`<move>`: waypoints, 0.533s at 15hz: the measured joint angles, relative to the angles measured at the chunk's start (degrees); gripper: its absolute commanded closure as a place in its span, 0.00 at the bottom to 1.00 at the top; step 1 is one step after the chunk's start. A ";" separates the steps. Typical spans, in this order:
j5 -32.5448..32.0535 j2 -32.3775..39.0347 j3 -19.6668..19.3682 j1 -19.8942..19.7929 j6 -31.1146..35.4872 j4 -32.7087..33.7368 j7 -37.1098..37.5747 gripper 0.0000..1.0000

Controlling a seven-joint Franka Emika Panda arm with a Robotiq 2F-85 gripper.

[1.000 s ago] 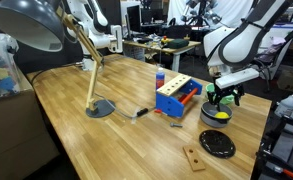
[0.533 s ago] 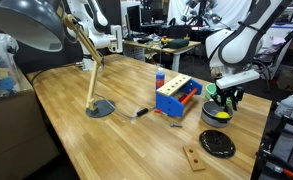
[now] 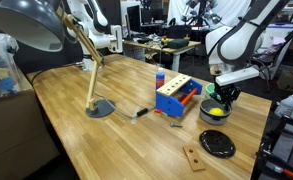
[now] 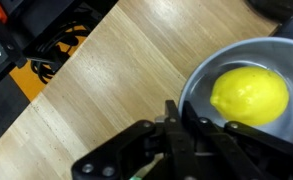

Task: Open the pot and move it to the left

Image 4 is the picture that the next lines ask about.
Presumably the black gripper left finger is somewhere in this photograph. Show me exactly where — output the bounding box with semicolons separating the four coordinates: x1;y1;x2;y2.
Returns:
70;99;201;180

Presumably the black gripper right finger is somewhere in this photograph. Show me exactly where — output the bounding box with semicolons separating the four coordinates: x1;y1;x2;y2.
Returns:
180;100;293;180

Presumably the grey pot with black handles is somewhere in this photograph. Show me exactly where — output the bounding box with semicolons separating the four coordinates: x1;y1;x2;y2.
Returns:
178;14;293;150

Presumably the black glass pot lid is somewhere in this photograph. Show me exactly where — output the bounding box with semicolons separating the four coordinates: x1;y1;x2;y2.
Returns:
246;0;293;22

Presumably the yellow lemon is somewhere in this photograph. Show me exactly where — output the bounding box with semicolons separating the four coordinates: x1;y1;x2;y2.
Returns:
209;65;290;127

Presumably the black cable bundle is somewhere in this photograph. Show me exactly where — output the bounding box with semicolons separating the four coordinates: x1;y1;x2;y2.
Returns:
27;19;92;85

